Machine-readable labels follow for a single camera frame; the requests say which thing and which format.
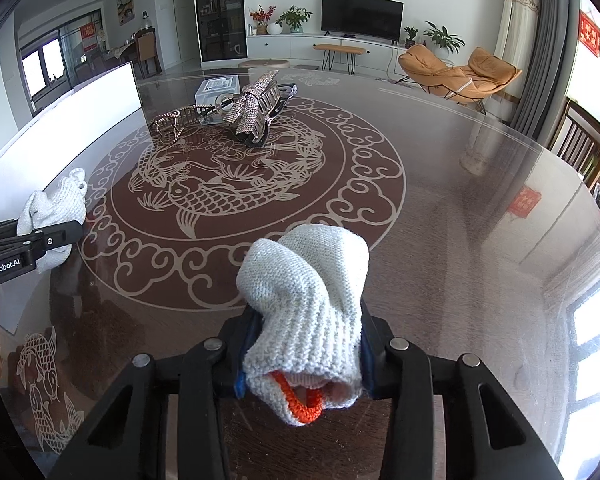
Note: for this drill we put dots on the water bottle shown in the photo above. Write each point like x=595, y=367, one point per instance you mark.
x=148, y=20

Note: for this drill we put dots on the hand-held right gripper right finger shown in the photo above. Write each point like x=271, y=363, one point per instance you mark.
x=375, y=345

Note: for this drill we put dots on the window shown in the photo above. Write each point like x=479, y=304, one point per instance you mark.
x=42, y=65

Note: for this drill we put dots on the green potted plant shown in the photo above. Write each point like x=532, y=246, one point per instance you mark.
x=294, y=17

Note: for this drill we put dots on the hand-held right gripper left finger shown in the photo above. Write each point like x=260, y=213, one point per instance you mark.
x=230, y=345

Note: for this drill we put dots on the white television cabinet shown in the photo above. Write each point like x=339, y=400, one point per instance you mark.
x=295, y=47

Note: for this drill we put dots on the red wall decoration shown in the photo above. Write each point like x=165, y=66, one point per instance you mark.
x=589, y=33

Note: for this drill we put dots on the floral covered standing air conditioner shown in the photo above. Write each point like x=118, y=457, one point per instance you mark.
x=516, y=30

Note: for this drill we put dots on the red flowers in vase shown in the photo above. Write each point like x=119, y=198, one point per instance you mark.
x=261, y=16

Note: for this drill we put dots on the dark glass display cabinet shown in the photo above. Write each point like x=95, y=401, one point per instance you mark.
x=220, y=10

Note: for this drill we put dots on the dark wooden chair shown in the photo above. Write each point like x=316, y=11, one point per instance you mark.
x=580, y=145

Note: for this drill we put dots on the rhinestone hair claw clip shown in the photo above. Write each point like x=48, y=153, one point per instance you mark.
x=257, y=110

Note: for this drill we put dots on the red door poster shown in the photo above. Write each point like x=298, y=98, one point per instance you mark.
x=88, y=37

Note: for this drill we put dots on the large leafy potted plant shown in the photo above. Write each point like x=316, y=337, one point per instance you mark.
x=444, y=37

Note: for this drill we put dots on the framed wall painting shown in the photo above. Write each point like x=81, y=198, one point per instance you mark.
x=125, y=6

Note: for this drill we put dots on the small potted plant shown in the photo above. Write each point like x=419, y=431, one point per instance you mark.
x=411, y=36

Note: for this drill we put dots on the orange lounge chair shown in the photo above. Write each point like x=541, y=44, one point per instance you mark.
x=445, y=77

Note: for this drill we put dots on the round white vase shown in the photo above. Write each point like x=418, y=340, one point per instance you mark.
x=274, y=29

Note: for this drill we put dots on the black television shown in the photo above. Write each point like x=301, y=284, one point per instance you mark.
x=362, y=16

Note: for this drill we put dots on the brown dining chair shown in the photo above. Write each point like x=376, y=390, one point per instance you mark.
x=147, y=52

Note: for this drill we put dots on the wooden bench hairpin legs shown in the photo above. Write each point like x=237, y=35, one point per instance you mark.
x=340, y=49

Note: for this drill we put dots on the grey curtain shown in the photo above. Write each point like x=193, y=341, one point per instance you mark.
x=545, y=45

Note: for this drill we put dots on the white knit glove orange cuff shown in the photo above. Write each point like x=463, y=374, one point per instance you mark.
x=50, y=205
x=305, y=290

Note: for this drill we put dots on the clear plastic box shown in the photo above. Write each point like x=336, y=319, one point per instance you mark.
x=215, y=87

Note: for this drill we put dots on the round beige pouf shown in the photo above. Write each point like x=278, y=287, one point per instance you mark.
x=265, y=64

